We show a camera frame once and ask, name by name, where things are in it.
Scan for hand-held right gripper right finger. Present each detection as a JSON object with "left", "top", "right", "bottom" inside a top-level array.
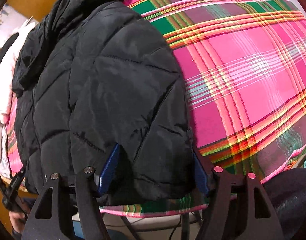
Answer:
[{"left": 192, "top": 147, "right": 285, "bottom": 240}]

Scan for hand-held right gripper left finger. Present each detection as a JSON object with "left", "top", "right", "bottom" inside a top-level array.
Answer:
[{"left": 21, "top": 142, "right": 121, "bottom": 240}]

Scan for black puffer jacket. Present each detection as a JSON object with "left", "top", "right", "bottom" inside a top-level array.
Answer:
[{"left": 11, "top": 0, "right": 196, "bottom": 205}]

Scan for person's left hand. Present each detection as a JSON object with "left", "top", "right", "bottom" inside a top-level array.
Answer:
[{"left": 9, "top": 209, "right": 27, "bottom": 233}]

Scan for white duvet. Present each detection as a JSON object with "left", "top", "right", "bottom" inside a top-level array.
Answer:
[{"left": 0, "top": 21, "right": 21, "bottom": 178}]

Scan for person's dark trousers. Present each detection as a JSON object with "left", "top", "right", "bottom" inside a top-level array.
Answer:
[{"left": 263, "top": 166, "right": 306, "bottom": 240}]

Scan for pink plaid bed sheet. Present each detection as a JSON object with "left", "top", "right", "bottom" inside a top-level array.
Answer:
[{"left": 5, "top": 0, "right": 306, "bottom": 218}]

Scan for black cable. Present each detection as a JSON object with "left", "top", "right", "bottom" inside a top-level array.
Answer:
[{"left": 168, "top": 210, "right": 203, "bottom": 240}]

